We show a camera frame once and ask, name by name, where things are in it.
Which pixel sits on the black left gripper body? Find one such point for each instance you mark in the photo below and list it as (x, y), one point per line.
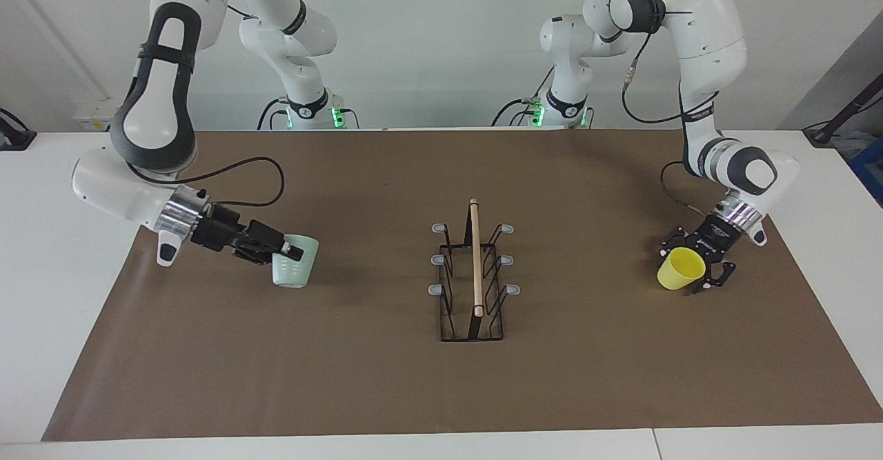
(716, 239)

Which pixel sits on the yellow plastic cup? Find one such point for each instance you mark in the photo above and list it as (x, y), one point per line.
(679, 270)

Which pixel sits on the pale green plastic cup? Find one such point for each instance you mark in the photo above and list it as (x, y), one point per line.
(293, 274)

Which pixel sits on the brown table mat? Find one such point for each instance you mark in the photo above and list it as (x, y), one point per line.
(276, 363)

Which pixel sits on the white electrical box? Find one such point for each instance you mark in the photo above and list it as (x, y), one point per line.
(93, 115)

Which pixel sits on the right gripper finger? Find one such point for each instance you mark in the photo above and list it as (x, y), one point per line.
(269, 236)
(254, 256)

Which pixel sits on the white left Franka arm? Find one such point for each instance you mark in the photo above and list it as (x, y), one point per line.
(710, 32)

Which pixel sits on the black table clamp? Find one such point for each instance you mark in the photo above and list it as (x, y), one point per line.
(14, 136)

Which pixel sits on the blue box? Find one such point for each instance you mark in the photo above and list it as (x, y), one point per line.
(870, 170)

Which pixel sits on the black stand pole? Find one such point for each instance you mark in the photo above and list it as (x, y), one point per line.
(845, 112)

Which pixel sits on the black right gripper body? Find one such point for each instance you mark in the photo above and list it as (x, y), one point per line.
(221, 232)

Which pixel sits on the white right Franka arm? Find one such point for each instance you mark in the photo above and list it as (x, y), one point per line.
(152, 101)

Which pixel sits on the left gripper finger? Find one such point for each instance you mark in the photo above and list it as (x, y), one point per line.
(679, 239)
(719, 274)

